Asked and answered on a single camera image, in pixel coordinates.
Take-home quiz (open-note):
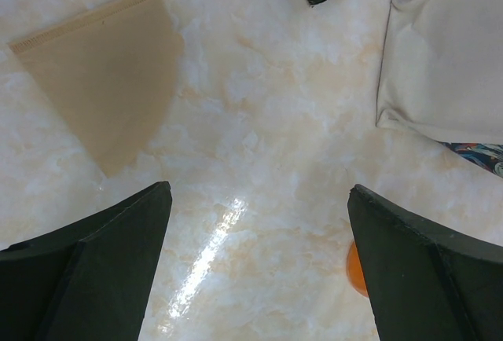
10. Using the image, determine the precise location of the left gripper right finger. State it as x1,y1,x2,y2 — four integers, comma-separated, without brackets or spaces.
347,185,502,340

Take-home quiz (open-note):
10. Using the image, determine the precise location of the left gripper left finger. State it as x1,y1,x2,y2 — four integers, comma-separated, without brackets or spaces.
1,181,172,340

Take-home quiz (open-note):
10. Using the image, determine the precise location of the brown paper coffee filter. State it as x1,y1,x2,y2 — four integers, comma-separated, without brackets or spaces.
9,0,184,176

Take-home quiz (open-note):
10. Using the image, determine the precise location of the orange glass carafe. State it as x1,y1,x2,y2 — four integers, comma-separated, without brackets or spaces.
346,241,369,298

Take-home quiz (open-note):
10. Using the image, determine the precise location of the cream canvas tote bag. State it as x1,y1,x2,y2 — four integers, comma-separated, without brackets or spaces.
375,0,503,179

